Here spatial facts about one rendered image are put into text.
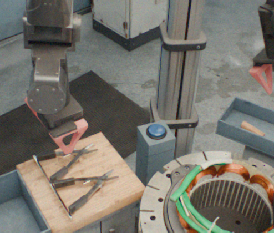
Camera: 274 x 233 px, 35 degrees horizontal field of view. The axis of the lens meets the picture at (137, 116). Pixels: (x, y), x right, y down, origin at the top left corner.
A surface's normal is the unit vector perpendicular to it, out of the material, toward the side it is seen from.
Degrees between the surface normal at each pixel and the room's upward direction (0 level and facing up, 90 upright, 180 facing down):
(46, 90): 90
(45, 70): 8
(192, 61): 90
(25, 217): 0
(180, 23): 90
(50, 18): 117
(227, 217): 0
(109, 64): 0
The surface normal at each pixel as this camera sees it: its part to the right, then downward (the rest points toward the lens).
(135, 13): 0.69, 0.50
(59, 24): 0.03, 0.93
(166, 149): 0.39, 0.62
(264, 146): -0.51, 0.56
